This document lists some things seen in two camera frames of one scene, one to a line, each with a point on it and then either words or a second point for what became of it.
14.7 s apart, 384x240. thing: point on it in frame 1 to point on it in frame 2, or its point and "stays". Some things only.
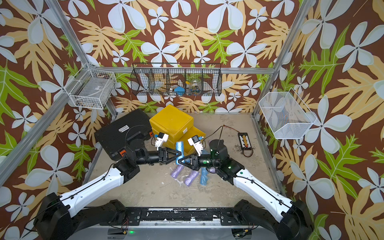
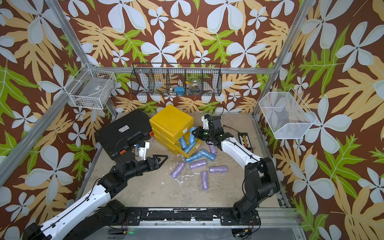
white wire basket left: x=92 y=89 stays
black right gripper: x=196 y=162 to x=199 y=135
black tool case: x=113 y=136 stays
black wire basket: x=176 y=79 stays
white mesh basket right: x=288 y=116 stays
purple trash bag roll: x=176 y=171 stays
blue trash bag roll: x=180 y=147 to x=184 y=144
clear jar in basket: x=195 y=86 stays
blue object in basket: x=180 y=90 stays
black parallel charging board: x=244 y=141 stays
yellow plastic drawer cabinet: x=178 y=125 stays
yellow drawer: x=187 y=148 to x=178 y=148
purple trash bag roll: x=193 y=174 to x=204 y=180
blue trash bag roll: x=203 y=176 to x=192 y=138
